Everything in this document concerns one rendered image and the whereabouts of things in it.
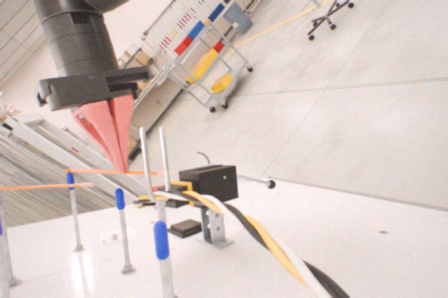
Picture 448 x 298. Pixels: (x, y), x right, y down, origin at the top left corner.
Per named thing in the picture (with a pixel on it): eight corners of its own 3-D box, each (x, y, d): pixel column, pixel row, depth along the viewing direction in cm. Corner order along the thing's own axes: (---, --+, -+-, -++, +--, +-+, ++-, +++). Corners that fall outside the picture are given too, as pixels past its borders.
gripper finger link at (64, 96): (155, 165, 29) (127, 73, 28) (82, 191, 25) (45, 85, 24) (133, 164, 35) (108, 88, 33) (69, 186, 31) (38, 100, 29)
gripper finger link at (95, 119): (176, 158, 31) (150, 71, 29) (109, 182, 26) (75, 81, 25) (151, 159, 36) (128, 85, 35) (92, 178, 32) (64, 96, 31)
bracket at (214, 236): (234, 242, 34) (230, 201, 34) (218, 249, 33) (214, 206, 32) (210, 233, 38) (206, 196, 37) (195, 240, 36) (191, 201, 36)
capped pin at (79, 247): (88, 247, 37) (78, 164, 36) (78, 252, 35) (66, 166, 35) (80, 246, 37) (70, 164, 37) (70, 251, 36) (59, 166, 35)
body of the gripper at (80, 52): (156, 82, 30) (134, 10, 29) (45, 101, 24) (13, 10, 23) (134, 94, 35) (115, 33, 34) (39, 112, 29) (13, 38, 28)
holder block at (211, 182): (239, 197, 35) (236, 165, 35) (201, 209, 31) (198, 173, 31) (217, 194, 38) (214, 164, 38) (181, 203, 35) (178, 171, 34)
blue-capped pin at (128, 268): (138, 270, 29) (129, 187, 29) (124, 276, 28) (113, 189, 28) (132, 266, 30) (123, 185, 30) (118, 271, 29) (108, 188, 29)
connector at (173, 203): (208, 196, 33) (206, 179, 33) (173, 209, 29) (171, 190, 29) (192, 194, 35) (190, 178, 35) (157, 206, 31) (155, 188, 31)
